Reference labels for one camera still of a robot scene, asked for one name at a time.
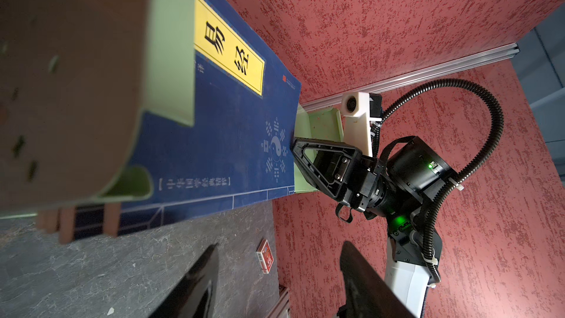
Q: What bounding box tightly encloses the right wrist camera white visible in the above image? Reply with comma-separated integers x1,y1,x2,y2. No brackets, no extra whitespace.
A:
341,91,383,157

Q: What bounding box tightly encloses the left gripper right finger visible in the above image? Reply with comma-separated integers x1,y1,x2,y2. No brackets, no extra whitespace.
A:
339,241,413,318

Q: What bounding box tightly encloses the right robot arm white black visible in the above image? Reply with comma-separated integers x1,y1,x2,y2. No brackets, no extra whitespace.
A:
292,136,455,317

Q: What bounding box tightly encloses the green wooden two-tier shelf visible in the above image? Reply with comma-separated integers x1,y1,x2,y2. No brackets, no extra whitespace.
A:
0,0,345,219

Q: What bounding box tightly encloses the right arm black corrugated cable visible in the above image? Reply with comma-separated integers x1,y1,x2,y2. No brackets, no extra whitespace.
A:
374,78,505,284

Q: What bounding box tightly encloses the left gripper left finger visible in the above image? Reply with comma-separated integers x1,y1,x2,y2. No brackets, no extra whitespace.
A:
149,244,219,318

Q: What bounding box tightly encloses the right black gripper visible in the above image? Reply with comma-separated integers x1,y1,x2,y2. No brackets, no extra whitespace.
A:
291,138,422,221

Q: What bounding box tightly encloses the blue book Yijing yellow label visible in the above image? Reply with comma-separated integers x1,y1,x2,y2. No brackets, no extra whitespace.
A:
118,0,301,233

